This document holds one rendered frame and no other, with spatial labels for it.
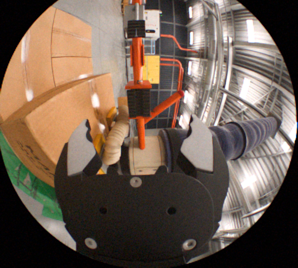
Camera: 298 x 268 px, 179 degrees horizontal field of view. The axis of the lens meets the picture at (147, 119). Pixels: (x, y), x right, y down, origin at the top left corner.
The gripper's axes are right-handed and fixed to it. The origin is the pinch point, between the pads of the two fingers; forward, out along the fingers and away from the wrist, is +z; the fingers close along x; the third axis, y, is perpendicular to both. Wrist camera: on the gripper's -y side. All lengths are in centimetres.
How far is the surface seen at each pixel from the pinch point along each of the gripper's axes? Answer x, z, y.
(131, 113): -2.0, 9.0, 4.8
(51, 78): -53, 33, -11
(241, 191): 215, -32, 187
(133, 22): -0.7, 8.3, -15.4
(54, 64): -53, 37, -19
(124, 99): -33, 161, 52
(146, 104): 1.6, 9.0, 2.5
